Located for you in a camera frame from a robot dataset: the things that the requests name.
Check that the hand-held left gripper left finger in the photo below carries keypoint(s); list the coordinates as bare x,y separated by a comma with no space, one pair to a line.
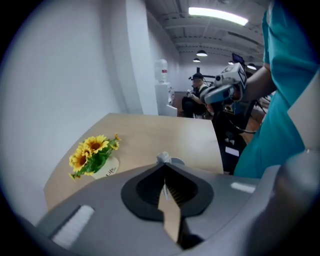
107,212

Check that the person's teal shirt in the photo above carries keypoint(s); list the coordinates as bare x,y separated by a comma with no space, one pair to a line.
282,75

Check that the white cup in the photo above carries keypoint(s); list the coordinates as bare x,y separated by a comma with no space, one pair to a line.
178,161

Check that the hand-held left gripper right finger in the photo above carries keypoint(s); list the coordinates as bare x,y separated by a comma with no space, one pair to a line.
225,200

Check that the clear water bottle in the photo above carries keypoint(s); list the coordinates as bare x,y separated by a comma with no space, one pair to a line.
161,71

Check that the white water dispenser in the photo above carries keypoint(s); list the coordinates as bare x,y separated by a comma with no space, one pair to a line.
163,100

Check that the potted yellow sunflowers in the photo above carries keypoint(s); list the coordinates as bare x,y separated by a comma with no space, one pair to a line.
92,157

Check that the black wall monitor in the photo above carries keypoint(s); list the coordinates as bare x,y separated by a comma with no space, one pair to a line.
238,58

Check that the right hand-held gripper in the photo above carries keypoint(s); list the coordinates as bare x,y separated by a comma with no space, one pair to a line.
236,75

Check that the long ceiling light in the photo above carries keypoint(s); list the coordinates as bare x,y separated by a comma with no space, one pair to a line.
217,15

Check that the person's right forearm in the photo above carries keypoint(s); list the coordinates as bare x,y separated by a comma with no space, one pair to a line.
260,83

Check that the black pendant lamp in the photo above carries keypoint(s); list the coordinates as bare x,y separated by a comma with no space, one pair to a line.
251,66
196,60
201,53

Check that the light wooden table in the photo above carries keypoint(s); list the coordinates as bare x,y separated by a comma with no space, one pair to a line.
162,135

